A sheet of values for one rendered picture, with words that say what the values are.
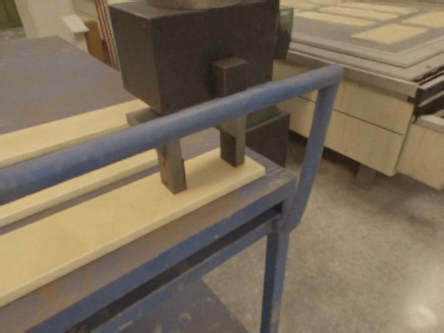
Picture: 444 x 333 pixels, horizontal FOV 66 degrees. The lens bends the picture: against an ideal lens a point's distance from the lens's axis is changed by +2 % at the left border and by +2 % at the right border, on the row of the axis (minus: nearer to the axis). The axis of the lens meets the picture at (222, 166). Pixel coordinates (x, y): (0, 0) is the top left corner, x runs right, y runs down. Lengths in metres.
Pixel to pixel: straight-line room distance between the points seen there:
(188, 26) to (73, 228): 0.37
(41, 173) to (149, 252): 0.30
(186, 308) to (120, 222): 0.84
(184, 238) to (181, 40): 0.31
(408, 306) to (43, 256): 1.66
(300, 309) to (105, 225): 1.30
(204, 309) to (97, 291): 0.87
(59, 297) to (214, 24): 0.44
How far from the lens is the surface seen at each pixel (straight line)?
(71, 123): 0.97
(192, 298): 1.42
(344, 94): 2.22
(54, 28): 4.33
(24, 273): 0.59
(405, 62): 2.14
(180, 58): 0.49
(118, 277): 0.55
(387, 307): 1.90
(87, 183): 0.72
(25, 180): 0.30
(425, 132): 2.08
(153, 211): 0.61
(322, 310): 1.79
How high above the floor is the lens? 1.46
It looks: 34 degrees down
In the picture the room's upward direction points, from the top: 1 degrees counter-clockwise
